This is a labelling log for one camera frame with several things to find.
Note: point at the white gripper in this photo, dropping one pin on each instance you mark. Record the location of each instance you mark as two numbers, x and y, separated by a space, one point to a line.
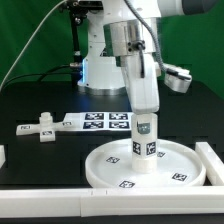
141 86

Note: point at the white round table top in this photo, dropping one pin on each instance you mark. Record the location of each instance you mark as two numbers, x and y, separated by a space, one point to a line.
110 165

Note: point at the white cross-shaped table base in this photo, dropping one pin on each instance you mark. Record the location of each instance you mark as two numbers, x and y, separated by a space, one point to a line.
47 128

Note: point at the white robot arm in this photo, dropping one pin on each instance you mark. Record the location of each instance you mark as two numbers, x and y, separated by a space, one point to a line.
124 53

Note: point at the white marker tag sheet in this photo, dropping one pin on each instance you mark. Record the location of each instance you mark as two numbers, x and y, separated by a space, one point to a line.
99 121

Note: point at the white right border bar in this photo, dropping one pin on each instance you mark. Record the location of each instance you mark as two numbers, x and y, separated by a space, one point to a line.
213 164

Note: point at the white border bar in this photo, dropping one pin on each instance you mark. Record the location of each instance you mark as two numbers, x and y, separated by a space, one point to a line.
105 202
2 156
213 164

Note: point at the white front border bar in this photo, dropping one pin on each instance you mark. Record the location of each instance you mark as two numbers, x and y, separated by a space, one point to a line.
105 202

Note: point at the white left border bar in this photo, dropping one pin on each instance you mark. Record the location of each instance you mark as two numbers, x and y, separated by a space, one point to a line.
2 156

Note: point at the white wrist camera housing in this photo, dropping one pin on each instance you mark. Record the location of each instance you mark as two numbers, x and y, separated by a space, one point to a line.
178 80

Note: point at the black camera stand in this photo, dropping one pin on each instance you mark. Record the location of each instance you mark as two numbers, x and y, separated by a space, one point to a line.
78 10

